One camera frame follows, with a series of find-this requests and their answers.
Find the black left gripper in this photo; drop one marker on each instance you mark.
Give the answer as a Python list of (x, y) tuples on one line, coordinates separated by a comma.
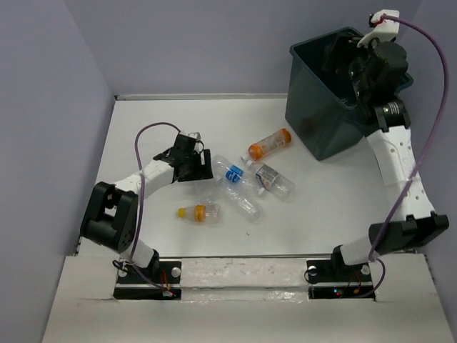
[(203, 172)]

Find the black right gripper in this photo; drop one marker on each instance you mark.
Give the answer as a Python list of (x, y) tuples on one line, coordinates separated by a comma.
[(340, 45)]

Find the small bottle yellow cap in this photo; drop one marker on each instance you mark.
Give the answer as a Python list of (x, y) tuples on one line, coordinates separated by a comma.
[(201, 214)]

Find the Pocari Sweat labelled bottle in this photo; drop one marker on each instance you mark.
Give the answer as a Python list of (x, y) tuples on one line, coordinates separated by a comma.
[(271, 180)]

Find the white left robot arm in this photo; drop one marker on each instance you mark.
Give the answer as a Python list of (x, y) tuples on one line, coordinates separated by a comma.
[(114, 213)]

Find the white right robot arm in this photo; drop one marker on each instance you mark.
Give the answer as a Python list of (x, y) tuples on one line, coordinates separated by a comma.
[(412, 221)]

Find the dark green plastic bin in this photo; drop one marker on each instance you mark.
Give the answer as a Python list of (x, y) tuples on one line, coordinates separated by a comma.
[(321, 105)]

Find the clear bottle blue label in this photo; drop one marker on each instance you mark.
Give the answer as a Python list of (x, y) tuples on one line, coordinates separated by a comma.
[(236, 176)]

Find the clear ribbed bottle white cap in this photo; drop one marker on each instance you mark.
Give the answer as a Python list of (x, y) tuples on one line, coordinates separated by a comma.
[(238, 199)]

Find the orange label bottle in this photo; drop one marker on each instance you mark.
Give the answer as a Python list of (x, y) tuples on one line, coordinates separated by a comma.
[(265, 147)]

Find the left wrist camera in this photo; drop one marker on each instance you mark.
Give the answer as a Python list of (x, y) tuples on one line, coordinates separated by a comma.
[(199, 145)]

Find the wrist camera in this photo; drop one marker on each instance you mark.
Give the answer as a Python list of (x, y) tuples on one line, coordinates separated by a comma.
[(199, 145), (383, 29)]

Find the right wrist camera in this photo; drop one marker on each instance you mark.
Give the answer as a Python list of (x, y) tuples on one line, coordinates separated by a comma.
[(383, 29)]

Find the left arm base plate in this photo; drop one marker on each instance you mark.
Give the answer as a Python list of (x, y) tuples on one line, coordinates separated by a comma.
[(134, 283)]

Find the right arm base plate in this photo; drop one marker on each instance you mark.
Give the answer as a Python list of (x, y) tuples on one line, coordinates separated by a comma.
[(327, 283)]

